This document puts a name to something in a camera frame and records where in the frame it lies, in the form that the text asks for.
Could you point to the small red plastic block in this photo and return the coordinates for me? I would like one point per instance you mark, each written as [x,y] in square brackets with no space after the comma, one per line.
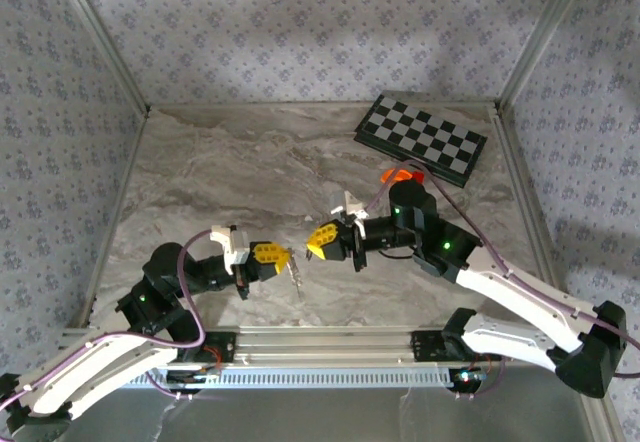
[419,177]

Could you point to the aluminium table side rail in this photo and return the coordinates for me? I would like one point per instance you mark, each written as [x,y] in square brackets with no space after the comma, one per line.
[520,172]
[125,182]

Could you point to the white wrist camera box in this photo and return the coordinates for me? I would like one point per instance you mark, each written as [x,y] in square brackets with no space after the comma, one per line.
[349,207]
[231,247]

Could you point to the black grey folded chessboard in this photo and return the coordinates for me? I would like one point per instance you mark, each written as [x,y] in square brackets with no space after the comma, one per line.
[420,132]

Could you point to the orange curved plastic block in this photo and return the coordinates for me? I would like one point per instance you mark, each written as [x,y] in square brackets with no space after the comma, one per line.
[395,176]

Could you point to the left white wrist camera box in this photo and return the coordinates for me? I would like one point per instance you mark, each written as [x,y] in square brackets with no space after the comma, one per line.
[231,247]

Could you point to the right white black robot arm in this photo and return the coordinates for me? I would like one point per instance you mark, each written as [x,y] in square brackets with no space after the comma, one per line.
[520,292]

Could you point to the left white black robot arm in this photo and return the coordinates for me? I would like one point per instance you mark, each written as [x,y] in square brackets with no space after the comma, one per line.
[100,367]

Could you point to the aluminium frame post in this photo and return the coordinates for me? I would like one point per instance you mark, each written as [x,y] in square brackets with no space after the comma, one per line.
[545,37]

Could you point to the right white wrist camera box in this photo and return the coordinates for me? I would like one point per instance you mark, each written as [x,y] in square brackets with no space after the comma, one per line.
[349,207]

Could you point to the aluminium table back rail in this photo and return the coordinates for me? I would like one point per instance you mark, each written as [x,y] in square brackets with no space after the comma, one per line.
[300,106]

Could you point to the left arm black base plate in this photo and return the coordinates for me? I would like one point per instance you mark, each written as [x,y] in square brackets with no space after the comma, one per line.
[222,347]

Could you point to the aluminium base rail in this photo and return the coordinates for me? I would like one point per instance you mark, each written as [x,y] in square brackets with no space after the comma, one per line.
[325,347]

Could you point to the grey metal sheet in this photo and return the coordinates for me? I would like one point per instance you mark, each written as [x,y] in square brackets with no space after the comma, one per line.
[325,417]

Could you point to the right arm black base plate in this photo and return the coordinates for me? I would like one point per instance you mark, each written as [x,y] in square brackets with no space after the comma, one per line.
[425,347]

